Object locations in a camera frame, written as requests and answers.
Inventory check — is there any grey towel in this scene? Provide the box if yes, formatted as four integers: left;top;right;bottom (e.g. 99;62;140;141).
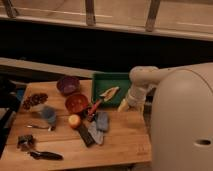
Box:
88;121;104;145

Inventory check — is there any black remote control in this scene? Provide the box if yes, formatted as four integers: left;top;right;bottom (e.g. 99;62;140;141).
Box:
78;124;95;147

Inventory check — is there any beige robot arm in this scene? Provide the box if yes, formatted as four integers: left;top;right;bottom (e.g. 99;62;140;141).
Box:
119;62;213;171

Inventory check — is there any red bowl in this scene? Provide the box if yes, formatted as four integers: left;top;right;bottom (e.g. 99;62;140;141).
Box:
65;93;89;114

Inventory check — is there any purple bowl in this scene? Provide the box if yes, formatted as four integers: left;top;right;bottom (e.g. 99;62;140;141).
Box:
56;76;80;95

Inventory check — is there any green plastic tray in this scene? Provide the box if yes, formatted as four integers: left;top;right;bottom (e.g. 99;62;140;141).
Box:
91;72;131;107

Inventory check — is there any yellow red apple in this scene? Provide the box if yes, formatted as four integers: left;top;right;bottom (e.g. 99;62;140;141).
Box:
68;114;81;129

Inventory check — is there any wooden cutting board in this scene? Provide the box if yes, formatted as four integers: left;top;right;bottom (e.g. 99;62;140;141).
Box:
0;82;151;171

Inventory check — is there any metal spoon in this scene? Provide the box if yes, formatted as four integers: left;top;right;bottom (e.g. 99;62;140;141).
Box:
26;125;53;131

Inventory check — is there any bunch of dark grapes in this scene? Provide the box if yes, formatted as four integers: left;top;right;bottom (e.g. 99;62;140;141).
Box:
22;93;48;110

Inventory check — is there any small metal toy object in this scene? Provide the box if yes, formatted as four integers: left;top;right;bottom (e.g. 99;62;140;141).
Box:
17;134;34;151

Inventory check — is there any red handled spatula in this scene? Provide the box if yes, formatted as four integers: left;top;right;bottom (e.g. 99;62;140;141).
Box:
87;86;119;121

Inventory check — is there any black handled tool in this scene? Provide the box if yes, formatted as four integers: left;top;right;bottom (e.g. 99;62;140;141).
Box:
30;151;63;160

